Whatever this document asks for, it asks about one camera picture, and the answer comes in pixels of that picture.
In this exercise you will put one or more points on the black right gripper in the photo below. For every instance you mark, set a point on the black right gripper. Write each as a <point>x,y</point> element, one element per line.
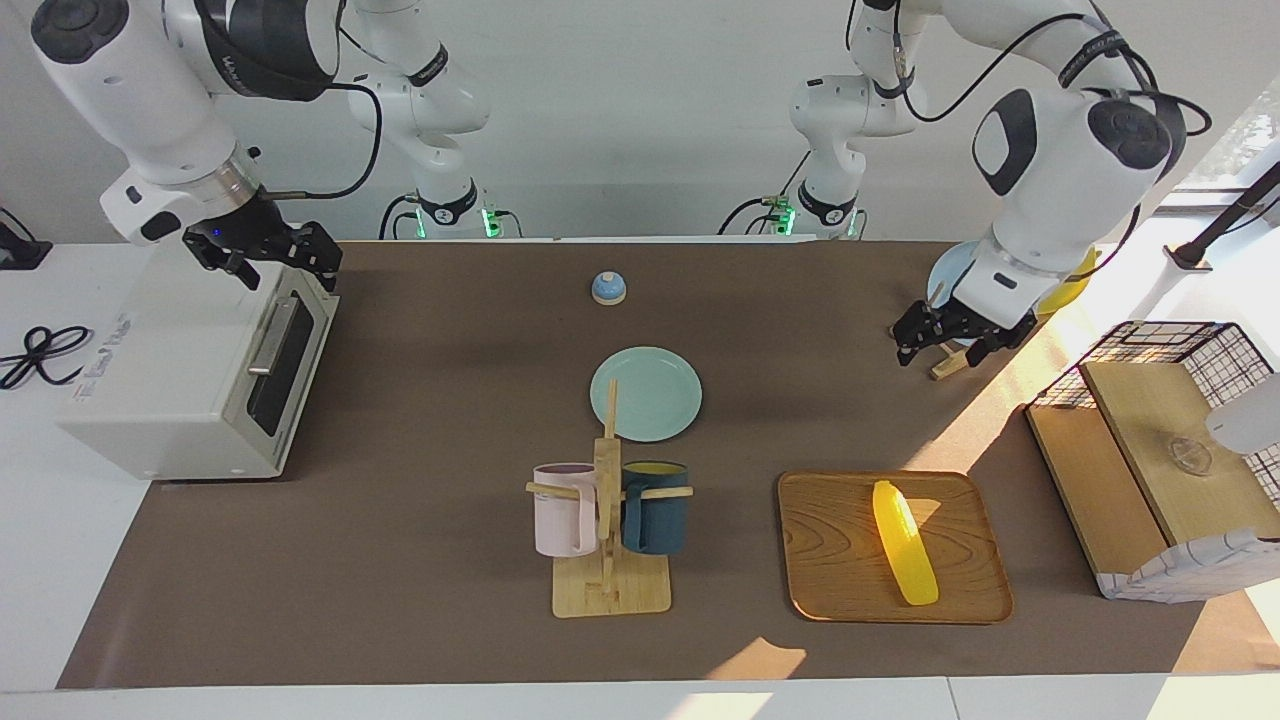
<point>255,230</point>

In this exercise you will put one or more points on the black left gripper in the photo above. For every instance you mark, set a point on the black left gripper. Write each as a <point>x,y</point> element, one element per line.
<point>980,320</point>

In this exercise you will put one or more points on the oven glass door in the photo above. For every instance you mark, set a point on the oven glass door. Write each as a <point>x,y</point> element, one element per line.
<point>285,375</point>

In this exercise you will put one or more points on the yellow corn cob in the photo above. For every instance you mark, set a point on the yellow corn cob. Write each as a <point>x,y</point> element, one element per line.
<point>905,545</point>

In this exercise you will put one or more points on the pale green plate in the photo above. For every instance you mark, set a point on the pale green plate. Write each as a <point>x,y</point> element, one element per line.
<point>655,395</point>

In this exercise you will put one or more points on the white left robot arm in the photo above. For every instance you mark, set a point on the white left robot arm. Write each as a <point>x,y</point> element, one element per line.
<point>1050,170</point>

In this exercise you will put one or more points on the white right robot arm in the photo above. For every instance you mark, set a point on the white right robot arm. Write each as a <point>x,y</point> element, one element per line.
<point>150,90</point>

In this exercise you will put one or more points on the white toaster oven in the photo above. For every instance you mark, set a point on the white toaster oven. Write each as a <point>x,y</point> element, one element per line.
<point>160,370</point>

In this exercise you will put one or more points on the wooden plate rack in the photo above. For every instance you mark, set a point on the wooden plate rack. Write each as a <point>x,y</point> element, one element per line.
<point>950,366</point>

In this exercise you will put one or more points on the light blue plate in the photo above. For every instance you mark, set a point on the light blue plate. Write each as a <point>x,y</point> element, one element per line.
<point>950,275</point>

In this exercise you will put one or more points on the yellow plate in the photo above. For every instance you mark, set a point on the yellow plate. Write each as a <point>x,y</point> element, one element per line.
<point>1072,285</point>

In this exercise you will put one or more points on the wooden serving tray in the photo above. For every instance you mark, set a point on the wooden serving tray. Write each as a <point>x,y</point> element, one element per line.
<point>840,550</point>

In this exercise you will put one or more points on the black clamp base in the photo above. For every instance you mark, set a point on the black clamp base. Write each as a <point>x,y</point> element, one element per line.
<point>15,255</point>

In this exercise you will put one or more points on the brown table mat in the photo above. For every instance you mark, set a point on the brown table mat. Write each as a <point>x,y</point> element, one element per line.
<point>400,560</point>

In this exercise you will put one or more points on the small blue knobbed lid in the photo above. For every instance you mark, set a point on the small blue knobbed lid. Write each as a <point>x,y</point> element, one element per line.
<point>608,289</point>

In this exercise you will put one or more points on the white checked cloth liner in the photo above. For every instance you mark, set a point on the white checked cloth liner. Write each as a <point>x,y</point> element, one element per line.
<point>1190,572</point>

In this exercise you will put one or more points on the dark blue mug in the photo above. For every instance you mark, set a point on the dark blue mug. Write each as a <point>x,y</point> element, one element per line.
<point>658,515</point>

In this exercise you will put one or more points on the window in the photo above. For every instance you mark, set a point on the window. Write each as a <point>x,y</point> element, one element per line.
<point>1240,140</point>

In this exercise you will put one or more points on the pink mug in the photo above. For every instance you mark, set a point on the pink mug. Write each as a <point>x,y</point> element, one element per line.
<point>562,515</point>

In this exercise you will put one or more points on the wooden mug rack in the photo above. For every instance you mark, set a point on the wooden mug rack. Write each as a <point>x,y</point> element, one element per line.
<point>610,590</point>

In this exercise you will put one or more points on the white cylindrical mount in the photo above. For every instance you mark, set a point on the white cylindrical mount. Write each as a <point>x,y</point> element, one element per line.
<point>1250,420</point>

